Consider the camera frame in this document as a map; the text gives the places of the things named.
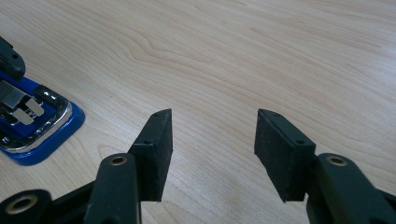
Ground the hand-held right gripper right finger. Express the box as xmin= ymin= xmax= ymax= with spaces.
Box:
xmin=254 ymin=108 xmax=317 ymax=203

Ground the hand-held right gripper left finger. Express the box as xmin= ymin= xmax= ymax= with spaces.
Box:
xmin=128 ymin=108 xmax=174 ymax=203

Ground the blue stapler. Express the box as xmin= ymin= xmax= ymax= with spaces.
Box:
xmin=0 ymin=69 xmax=86 ymax=166

